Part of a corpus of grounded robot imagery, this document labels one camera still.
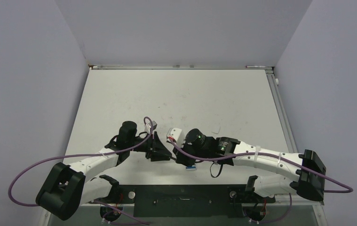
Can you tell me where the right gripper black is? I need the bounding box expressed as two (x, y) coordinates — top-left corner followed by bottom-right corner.
(174, 137), (209, 166)

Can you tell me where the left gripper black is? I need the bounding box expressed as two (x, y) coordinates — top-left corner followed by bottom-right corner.
(127, 132), (172, 161)

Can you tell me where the white battery cover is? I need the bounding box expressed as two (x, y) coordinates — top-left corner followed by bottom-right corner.
(211, 125), (221, 134)

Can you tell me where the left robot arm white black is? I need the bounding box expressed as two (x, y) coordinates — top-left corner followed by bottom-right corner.
(35, 121), (172, 220)

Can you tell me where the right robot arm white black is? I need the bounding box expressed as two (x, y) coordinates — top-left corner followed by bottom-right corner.
(166, 128), (326, 202)

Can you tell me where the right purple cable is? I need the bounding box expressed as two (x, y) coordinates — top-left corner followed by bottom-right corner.
(168, 137), (354, 225)

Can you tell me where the purple cable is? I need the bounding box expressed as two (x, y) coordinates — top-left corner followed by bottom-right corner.
(168, 137), (354, 225)
(8, 116), (155, 226)

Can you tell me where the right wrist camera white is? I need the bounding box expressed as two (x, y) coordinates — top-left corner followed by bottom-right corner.
(166, 128), (184, 145)

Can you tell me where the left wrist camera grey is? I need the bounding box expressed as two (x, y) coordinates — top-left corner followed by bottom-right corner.
(144, 121), (157, 134)

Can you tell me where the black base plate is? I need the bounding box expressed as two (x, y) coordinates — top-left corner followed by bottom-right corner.
(101, 185), (276, 218)

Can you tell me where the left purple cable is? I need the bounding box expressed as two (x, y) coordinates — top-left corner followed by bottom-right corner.
(8, 116), (155, 226)

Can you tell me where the aluminium frame rail right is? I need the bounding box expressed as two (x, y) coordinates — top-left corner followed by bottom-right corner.
(265, 70), (299, 153)

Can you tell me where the aluminium frame rail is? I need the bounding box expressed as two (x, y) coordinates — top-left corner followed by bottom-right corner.
(89, 65), (274, 71)
(265, 70), (299, 153)

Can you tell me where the aluminium frame rail back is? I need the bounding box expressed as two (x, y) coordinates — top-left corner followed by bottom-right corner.
(89, 65), (274, 71)

